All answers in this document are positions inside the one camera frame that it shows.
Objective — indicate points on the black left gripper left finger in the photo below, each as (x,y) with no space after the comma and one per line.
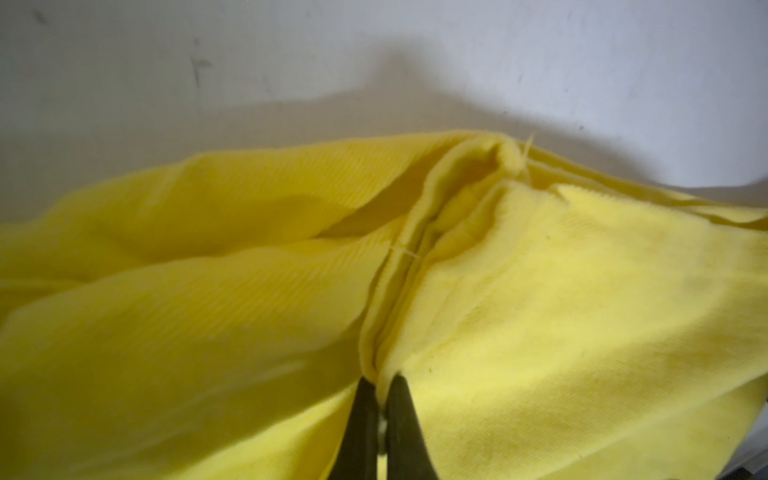
(358,451)

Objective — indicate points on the yellow trousers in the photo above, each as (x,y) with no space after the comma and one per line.
(213,319)

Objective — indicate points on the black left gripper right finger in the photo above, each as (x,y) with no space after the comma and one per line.
(406,451)

